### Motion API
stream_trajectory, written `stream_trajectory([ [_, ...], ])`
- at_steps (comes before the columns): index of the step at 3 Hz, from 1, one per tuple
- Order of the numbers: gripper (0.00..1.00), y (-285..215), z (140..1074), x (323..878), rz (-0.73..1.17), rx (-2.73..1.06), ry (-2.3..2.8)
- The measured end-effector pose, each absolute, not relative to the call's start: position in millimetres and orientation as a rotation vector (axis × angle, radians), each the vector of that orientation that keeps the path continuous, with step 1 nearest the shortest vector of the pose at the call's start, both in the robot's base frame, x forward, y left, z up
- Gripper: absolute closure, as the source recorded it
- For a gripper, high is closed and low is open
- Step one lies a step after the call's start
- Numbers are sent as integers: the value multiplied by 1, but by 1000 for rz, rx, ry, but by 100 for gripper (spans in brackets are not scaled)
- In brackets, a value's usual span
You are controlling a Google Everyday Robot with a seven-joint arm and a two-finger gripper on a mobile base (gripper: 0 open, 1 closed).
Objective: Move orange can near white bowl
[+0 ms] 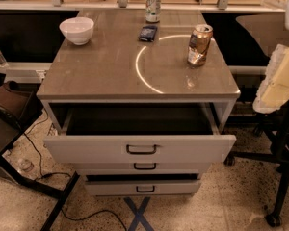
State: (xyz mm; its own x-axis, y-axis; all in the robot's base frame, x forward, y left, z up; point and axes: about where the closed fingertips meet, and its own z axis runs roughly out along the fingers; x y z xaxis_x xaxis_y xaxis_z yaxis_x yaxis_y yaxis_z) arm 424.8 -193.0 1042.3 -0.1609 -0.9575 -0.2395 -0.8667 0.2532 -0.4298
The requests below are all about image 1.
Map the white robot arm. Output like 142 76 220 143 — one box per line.
252 0 289 114

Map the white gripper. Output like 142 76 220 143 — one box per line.
252 44 289 114

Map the middle grey drawer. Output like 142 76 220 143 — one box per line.
73 163 210 175

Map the grey drawer cabinet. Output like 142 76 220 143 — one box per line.
36 9 242 197

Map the black side table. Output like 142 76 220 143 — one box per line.
0 109 81 231

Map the green white soda can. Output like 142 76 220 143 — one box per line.
145 0 161 23

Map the open top grey drawer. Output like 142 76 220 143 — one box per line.
44 104 236 165

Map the clear plastic bottle on floor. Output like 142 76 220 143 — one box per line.
17 158 34 173

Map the dark blue snack packet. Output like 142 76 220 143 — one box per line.
138 25 157 42

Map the blue tape cross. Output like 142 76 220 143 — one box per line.
124 197 154 231

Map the brown bag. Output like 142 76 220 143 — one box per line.
0 81 42 130

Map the bottom grey drawer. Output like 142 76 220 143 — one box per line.
85 174 200 196

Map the white ceramic bowl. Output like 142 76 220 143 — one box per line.
59 17 94 45

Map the orange crushed soda can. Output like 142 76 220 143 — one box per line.
187 24 213 66

